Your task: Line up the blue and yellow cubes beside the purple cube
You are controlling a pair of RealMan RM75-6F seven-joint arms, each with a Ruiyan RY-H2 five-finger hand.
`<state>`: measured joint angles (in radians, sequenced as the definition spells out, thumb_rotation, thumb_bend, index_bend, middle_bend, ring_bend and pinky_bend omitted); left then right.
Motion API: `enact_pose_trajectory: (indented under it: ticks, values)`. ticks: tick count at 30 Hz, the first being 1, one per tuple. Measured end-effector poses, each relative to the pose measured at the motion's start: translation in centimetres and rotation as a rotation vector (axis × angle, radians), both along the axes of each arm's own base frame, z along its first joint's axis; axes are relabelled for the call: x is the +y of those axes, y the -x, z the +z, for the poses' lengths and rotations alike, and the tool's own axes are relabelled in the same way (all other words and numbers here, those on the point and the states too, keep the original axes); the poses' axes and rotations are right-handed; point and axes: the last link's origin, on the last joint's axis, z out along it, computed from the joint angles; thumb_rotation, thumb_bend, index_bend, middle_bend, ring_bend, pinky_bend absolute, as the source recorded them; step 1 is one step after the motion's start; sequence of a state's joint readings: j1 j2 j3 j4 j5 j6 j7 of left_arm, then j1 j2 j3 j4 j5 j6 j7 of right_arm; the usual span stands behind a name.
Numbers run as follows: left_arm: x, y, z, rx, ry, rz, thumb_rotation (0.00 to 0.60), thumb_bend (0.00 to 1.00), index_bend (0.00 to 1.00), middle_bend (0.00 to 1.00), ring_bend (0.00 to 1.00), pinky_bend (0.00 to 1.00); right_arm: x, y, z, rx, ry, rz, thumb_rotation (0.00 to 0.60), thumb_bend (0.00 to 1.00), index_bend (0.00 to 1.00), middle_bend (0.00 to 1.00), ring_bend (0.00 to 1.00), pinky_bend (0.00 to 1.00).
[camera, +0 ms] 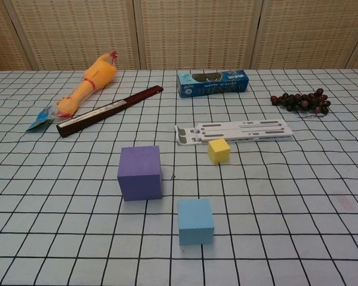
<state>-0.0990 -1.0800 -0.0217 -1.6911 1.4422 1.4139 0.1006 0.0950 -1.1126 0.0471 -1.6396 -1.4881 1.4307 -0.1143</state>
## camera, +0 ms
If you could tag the small yellow foam cube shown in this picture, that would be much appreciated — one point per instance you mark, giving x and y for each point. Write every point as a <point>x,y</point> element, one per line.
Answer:
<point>218,153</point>

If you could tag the large purple foam cube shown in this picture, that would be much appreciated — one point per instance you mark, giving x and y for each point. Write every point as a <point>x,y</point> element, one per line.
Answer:
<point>138,178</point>

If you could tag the medium light blue foam cube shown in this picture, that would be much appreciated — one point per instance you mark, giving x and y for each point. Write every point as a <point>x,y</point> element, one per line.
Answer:
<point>195,226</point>

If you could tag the blue cookie box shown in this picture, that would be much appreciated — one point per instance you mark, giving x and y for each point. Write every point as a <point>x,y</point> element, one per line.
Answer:
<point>211,86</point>

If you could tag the white folding laptop stand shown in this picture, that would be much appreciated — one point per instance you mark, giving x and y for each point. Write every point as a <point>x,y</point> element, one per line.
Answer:
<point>256,131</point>

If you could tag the dark red folded fan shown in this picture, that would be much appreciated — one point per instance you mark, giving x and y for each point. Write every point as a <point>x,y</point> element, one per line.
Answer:
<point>107,108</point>

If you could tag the yellow rubber chicken toy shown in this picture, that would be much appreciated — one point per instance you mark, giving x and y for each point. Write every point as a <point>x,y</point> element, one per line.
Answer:
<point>98,74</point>

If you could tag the bamboo folding screen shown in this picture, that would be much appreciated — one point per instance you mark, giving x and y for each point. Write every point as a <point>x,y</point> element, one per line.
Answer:
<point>197,29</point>

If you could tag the dark red grape bunch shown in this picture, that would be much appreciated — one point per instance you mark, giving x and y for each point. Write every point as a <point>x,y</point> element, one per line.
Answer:
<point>304,102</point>

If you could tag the blue checkered tablecloth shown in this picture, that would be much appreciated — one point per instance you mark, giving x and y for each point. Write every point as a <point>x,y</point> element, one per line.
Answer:
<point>77,238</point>

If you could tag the blue white small packet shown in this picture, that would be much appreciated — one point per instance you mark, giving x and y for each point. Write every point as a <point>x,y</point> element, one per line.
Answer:
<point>40,120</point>

